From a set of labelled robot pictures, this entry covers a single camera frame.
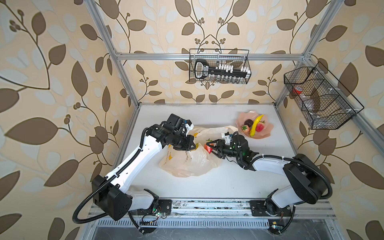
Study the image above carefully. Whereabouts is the pink wavy fruit plate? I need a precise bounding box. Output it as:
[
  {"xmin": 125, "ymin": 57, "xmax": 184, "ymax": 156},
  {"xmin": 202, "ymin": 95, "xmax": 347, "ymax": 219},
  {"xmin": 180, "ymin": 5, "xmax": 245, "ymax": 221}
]
[{"xmin": 236, "ymin": 111, "xmax": 274, "ymax": 140}]

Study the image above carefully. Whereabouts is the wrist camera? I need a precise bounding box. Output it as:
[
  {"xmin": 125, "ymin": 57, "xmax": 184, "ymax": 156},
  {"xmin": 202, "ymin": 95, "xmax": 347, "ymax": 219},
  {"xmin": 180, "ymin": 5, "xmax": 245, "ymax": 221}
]
[
  {"xmin": 184, "ymin": 120, "xmax": 194, "ymax": 134},
  {"xmin": 222, "ymin": 132, "xmax": 232, "ymax": 145}
]

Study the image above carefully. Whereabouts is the black wire basket centre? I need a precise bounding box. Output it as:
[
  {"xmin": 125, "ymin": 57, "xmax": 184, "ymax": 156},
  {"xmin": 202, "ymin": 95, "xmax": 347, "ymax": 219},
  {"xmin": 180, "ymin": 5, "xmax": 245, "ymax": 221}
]
[{"xmin": 189, "ymin": 48, "xmax": 252, "ymax": 85}]

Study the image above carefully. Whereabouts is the black wire basket right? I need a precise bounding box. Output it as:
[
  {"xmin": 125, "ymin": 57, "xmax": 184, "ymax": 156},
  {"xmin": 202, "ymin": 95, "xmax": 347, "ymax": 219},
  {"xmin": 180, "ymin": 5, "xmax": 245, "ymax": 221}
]
[{"xmin": 284, "ymin": 62, "xmax": 364, "ymax": 130}]

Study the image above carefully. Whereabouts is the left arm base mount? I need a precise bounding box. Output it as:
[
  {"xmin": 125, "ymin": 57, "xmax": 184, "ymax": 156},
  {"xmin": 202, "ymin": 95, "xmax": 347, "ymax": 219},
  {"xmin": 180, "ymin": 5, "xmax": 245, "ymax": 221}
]
[{"xmin": 133, "ymin": 199, "xmax": 173, "ymax": 217}]

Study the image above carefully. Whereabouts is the black wire basket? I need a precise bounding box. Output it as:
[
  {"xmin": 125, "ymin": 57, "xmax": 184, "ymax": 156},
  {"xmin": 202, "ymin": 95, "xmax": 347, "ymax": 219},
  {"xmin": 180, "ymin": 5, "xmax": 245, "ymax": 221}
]
[
  {"xmin": 284, "ymin": 62, "xmax": 364, "ymax": 130},
  {"xmin": 189, "ymin": 48, "xmax": 252, "ymax": 85}
]

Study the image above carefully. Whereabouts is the banana print plastic bag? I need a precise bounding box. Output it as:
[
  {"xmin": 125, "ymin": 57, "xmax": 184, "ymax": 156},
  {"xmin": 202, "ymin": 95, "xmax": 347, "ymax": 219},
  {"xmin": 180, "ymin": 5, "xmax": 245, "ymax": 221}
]
[{"xmin": 159, "ymin": 126, "xmax": 238, "ymax": 178}]

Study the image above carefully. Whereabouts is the black white tool set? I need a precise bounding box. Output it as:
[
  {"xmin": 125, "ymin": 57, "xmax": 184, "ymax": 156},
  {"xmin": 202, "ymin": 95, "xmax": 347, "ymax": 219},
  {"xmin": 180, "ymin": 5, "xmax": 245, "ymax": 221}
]
[{"xmin": 193, "ymin": 59, "xmax": 251, "ymax": 80}]

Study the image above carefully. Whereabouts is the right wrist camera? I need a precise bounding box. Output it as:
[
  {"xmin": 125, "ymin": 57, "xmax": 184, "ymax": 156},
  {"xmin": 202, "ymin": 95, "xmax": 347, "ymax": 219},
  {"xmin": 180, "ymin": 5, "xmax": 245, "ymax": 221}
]
[{"xmin": 222, "ymin": 132, "xmax": 232, "ymax": 145}]

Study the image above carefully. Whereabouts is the green yellow pepper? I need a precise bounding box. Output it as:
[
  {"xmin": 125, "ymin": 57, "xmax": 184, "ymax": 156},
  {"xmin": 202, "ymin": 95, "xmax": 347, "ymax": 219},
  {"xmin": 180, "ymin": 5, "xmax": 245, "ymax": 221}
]
[{"xmin": 249, "ymin": 115, "xmax": 264, "ymax": 137}]

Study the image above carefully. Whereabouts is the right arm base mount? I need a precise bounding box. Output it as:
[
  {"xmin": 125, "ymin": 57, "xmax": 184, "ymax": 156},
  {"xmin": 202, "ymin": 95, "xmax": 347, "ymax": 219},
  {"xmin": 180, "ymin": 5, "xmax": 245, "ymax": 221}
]
[{"xmin": 249, "ymin": 200, "xmax": 292, "ymax": 218}]

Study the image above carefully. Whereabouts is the clear bottle red cap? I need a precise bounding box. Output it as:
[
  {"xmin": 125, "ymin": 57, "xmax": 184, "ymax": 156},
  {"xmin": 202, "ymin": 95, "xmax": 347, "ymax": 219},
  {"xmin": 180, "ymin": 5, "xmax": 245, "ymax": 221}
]
[{"xmin": 293, "ymin": 86, "xmax": 320, "ymax": 119}]

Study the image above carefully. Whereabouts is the red strawberry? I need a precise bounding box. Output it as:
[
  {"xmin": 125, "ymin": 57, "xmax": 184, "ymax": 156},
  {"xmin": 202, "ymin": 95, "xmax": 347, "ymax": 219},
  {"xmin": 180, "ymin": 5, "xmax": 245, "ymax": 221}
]
[
  {"xmin": 241, "ymin": 125, "xmax": 251, "ymax": 133},
  {"xmin": 256, "ymin": 121, "xmax": 265, "ymax": 133}
]

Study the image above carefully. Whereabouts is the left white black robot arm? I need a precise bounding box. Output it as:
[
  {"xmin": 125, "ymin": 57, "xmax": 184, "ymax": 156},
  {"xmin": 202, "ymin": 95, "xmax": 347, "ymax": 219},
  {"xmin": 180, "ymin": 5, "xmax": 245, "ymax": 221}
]
[{"xmin": 72, "ymin": 114, "xmax": 196, "ymax": 224}]

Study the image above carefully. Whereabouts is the dark brown fig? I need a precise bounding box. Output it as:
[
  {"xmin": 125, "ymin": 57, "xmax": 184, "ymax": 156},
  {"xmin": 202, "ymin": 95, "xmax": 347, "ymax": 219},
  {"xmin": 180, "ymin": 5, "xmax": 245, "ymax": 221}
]
[{"xmin": 244, "ymin": 119, "xmax": 254, "ymax": 128}]

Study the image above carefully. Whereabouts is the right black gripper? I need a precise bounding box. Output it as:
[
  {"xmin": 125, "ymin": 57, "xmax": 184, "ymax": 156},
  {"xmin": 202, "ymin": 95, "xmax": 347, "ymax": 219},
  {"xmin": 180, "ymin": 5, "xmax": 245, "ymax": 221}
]
[{"xmin": 206, "ymin": 139, "xmax": 241, "ymax": 160}]

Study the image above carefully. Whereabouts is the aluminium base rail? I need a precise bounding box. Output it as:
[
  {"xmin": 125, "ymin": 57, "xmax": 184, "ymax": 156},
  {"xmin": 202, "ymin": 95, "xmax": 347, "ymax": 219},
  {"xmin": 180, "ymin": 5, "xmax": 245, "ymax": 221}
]
[{"xmin": 88, "ymin": 197, "xmax": 337, "ymax": 220}]

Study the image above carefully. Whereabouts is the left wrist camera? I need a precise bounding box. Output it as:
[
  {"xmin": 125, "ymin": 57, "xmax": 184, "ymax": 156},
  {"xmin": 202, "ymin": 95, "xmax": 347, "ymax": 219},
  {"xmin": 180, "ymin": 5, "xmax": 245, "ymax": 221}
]
[{"xmin": 184, "ymin": 120, "xmax": 194, "ymax": 134}]

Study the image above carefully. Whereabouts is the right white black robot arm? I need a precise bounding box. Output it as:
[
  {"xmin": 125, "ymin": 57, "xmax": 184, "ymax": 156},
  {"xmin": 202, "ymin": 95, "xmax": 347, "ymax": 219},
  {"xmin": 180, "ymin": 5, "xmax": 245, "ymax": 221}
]
[{"xmin": 206, "ymin": 132, "xmax": 333, "ymax": 216}]

